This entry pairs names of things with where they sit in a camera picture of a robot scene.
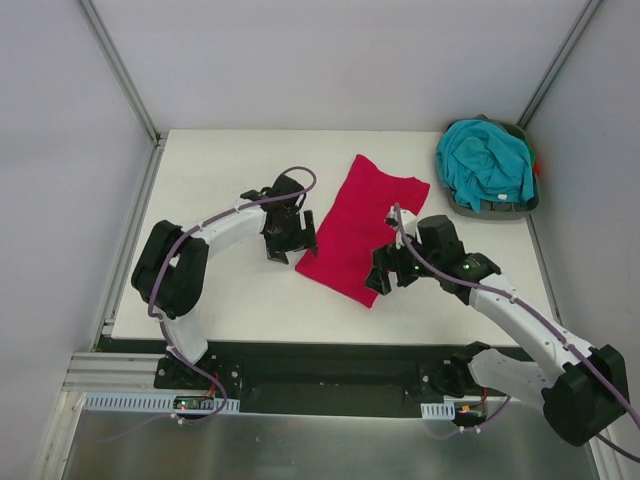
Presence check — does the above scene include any pink t shirt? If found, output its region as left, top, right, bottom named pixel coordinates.
left=295, top=154, right=430, bottom=308

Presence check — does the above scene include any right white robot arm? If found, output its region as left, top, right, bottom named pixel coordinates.
left=365, top=205, right=639, bottom=446

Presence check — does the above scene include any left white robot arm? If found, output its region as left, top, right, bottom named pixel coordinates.
left=131, top=167, right=317, bottom=389

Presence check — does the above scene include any grey laundry basket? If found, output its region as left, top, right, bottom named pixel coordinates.
left=435, top=113, right=544, bottom=224

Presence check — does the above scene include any teal t shirt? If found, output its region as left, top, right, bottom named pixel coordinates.
left=435, top=117, right=536, bottom=213

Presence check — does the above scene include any green t shirt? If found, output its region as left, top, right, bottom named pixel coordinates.
left=525, top=140, right=541, bottom=177

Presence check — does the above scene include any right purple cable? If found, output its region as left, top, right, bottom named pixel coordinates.
left=385, top=201, right=640, bottom=463

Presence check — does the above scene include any purple cable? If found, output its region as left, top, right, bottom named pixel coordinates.
left=99, top=167, right=319, bottom=445
left=385, top=201, right=640, bottom=463

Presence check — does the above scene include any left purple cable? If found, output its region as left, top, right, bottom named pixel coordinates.
left=99, top=167, right=319, bottom=445

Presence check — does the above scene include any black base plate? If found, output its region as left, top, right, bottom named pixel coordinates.
left=152, top=341, right=506, bottom=419

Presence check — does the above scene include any right white cable duct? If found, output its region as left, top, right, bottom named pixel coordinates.
left=420, top=401, right=456, bottom=421

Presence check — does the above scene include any left aluminium frame post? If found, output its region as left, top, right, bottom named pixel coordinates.
left=74, top=0, right=168, bottom=149

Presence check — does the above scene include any aluminium frame post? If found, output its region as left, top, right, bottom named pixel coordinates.
left=516, top=0, right=606, bottom=130
left=74, top=0, right=168, bottom=149

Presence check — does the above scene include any aluminium front rail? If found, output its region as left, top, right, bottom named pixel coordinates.
left=63, top=349, right=606, bottom=403

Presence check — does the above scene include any white slotted cable duct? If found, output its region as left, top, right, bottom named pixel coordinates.
left=84, top=392, right=240, bottom=416

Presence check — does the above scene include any right aluminium frame post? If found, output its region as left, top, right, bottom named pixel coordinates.
left=516, top=0, right=606, bottom=130

